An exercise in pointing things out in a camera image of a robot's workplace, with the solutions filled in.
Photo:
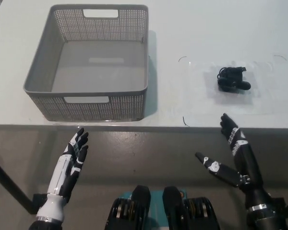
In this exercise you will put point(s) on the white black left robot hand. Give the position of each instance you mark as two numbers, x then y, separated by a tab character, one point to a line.
62	172

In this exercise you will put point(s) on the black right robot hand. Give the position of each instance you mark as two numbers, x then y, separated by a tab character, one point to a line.
248	167

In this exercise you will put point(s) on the black metal table leg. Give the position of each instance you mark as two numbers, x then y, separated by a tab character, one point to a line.
9	182

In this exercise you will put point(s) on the grey perforated plastic basket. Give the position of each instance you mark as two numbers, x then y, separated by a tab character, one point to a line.
91	109

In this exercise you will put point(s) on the clear plastic film sheet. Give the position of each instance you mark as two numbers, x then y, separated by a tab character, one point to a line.
206	103

